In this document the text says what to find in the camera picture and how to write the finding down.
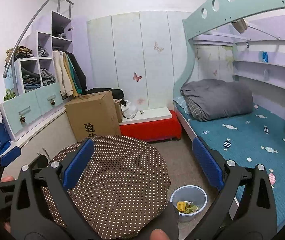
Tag person's right hand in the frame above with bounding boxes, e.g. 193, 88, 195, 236
150, 229, 169, 240

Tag white plastic bag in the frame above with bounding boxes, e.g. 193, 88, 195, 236
121, 101, 139, 119

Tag cream jacket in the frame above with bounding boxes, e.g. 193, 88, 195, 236
52, 50, 74, 97

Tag black coat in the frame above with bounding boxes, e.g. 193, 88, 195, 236
65, 51, 88, 92

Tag green garment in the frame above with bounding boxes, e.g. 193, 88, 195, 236
66, 54, 83, 94

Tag dark folded clothes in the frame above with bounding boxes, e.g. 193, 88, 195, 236
52, 25, 67, 39

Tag yellow garment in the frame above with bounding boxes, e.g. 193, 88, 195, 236
64, 54, 79, 97

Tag teal drawer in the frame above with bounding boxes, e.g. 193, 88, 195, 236
35, 84, 63, 115
3, 94, 39, 134

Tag white wardrobe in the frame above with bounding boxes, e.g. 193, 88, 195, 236
71, 11, 195, 113

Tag teal bunk bed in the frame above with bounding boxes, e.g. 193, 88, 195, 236
173, 0, 285, 227

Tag blue checked pillow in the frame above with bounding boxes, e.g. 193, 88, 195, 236
173, 96, 190, 116

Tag stepped shelf cabinet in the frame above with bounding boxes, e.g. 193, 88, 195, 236
0, 10, 73, 140

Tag grey plaid pillow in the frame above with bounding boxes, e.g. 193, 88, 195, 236
185, 97, 208, 121

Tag grey metal handrail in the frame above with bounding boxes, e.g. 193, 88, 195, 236
3, 0, 74, 78

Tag black bag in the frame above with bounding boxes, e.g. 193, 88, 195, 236
86, 87, 125, 103

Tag beige cloth bundle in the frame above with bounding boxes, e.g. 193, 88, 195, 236
230, 19, 249, 34

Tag olive clothes pile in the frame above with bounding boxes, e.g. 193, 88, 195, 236
6, 46, 34, 64

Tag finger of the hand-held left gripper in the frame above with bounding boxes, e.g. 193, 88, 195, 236
31, 154, 50, 172
0, 147, 21, 180

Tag large cardboard box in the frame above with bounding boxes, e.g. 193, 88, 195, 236
65, 90, 121, 142

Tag teal candy-print bed sheet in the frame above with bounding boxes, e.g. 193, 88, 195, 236
180, 102, 285, 227

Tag folded dark jeans stack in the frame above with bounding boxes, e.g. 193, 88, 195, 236
22, 67, 41, 92

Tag pale blue sign board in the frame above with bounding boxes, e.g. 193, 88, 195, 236
4, 72, 15, 90

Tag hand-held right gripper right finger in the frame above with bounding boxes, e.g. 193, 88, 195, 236
190, 136, 278, 240

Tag small cardboard box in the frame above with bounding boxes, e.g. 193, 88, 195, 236
114, 102, 123, 123

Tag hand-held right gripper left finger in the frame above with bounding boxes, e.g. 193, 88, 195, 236
10, 138, 94, 240

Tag brown polka-dot tablecloth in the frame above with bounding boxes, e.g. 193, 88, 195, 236
41, 135, 172, 240

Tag white board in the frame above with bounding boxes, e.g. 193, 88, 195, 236
120, 107, 172, 124

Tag low white cabinet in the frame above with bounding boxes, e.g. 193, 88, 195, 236
0, 105, 76, 170

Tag person's left hand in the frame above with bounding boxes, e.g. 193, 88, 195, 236
1, 176, 15, 233

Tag red bench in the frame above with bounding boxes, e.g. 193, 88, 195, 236
119, 110, 182, 142

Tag grey blanket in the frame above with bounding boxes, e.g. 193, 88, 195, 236
181, 79, 254, 122

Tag lavender wall shelf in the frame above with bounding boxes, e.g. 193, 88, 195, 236
233, 40, 285, 92

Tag folded grey clothes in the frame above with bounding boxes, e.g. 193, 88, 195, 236
40, 69, 56, 85

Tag green plant decoration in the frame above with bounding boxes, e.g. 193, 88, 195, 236
4, 89, 17, 102

